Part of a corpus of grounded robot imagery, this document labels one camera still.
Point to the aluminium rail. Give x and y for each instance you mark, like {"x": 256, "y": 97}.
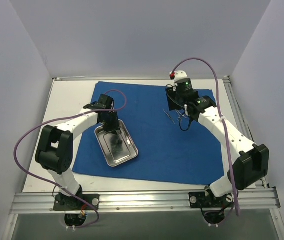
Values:
{"x": 142, "y": 201}
{"x": 242, "y": 117}

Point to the steel clamp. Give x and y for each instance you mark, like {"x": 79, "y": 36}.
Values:
{"x": 181, "y": 116}

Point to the aluminium front rail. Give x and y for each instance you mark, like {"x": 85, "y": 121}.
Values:
{"x": 142, "y": 201}

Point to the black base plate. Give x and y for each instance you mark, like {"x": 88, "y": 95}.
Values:
{"x": 202, "y": 199}
{"x": 69, "y": 203}

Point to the blue surgical cloth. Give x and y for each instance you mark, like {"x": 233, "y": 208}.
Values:
{"x": 177, "y": 153}

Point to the aluminium right side rail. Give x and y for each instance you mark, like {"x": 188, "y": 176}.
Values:
{"x": 242, "y": 117}

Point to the steel tweezers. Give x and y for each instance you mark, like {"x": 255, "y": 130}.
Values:
{"x": 128, "y": 141}
{"x": 169, "y": 116}

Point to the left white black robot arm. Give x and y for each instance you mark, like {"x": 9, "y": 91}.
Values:
{"x": 56, "y": 144}

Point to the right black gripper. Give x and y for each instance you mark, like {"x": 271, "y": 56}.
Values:
{"x": 171, "y": 100}

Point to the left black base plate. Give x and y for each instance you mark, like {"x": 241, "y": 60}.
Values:
{"x": 69, "y": 203}

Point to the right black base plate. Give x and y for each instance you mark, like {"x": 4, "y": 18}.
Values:
{"x": 202, "y": 199}

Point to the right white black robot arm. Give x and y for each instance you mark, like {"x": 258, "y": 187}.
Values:
{"x": 207, "y": 113}

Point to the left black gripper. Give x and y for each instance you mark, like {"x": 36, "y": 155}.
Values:
{"x": 111, "y": 126}

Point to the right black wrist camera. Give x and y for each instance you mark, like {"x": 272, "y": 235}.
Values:
{"x": 182, "y": 83}

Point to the steel instrument tray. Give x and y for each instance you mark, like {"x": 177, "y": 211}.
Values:
{"x": 116, "y": 152}

